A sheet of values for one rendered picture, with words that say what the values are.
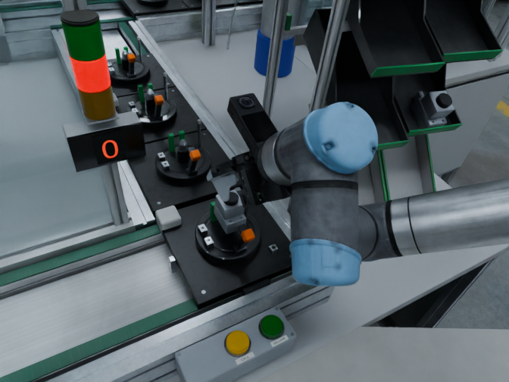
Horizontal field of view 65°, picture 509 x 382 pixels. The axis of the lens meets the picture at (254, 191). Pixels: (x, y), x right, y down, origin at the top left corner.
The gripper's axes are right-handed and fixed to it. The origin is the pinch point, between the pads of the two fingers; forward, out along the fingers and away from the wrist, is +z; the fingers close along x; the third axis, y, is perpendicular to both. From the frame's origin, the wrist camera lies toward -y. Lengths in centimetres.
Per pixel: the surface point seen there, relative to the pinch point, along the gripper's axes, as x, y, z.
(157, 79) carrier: 7, -38, 59
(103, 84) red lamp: -18.1, -17.0, -5.8
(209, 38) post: 43, -62, 90
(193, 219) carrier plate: -4.8, 7.5, 19.3
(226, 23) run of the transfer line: 56, -70, 97
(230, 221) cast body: -1.1, 9.7, 6.5
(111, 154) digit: -19.0, -8.0, 3.8
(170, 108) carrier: 5, -24, 45
